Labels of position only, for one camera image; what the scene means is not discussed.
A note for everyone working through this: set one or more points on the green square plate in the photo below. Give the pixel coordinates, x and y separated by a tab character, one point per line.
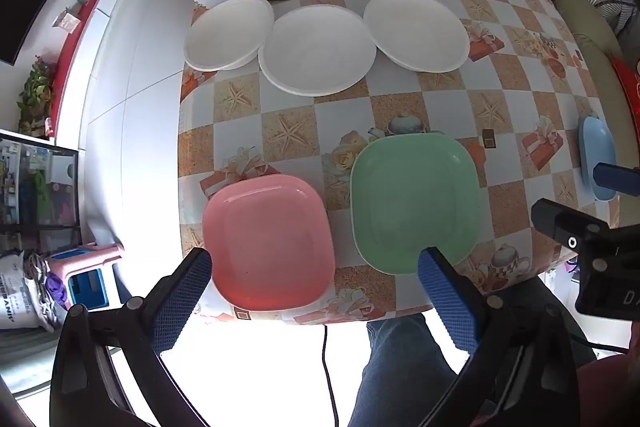
415	202

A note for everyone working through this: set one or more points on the white printed sack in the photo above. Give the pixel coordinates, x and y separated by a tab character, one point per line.
22	292

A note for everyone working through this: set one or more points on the green potted plant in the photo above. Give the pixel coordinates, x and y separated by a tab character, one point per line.
36	92

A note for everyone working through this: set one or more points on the pink plastic stool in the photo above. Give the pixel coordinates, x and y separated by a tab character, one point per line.
87	256

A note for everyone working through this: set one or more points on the beige sofa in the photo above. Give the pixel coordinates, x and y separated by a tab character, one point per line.
595	37

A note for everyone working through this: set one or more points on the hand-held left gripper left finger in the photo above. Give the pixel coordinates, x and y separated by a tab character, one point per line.
187	297

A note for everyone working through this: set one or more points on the red low cabinet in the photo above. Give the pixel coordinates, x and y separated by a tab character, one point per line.
67	57

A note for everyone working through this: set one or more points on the purple bag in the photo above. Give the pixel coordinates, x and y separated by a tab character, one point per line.
56	289

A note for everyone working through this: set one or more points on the round white plate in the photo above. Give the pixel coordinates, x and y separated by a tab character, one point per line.
227	32
317	52
417	29

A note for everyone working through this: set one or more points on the glass cabinet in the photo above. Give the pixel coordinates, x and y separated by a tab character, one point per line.
37	192

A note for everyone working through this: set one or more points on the pink square plate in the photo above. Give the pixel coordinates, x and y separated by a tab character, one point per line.
270	242

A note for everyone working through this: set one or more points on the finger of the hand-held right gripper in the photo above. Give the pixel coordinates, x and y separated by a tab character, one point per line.
617	178
557	219

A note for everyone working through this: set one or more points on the person's right forearm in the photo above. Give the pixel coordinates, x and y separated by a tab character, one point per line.
612	392

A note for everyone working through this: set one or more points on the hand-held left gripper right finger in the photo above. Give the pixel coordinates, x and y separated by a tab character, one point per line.
445	302

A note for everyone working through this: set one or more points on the light blue plate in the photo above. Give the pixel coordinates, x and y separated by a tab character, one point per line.
595	147

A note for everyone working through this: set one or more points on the red embroidered cushion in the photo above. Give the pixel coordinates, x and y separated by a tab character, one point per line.
627	79

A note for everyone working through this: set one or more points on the checked printed tablecloth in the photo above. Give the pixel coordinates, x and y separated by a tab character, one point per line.
295	132

